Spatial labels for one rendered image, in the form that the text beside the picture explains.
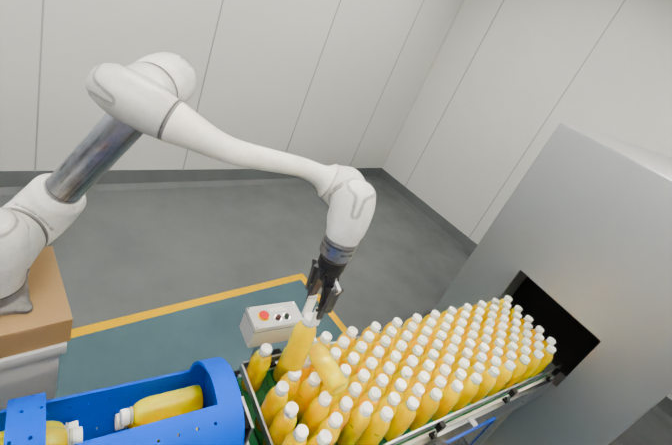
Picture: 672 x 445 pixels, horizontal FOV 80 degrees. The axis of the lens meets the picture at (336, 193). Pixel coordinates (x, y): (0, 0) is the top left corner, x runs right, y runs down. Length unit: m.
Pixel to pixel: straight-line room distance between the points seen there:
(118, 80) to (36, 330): 0.77
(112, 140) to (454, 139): 4.58
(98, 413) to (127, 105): 0.80
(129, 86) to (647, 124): 4.38
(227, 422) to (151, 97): 0.78
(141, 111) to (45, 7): 2.45
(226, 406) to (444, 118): 4.75
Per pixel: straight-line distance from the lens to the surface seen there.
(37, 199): 1.40
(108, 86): 0.97
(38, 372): 1.59
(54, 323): 1.43
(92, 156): 1.26
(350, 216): 0.95
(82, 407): 1.32
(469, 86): 5.34
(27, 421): 1.11
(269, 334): 1.53
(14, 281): 1.40
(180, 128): 0.94
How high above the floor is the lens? 2.18
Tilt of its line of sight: 26 degrees down
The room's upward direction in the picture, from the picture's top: 24 degrees clockwise
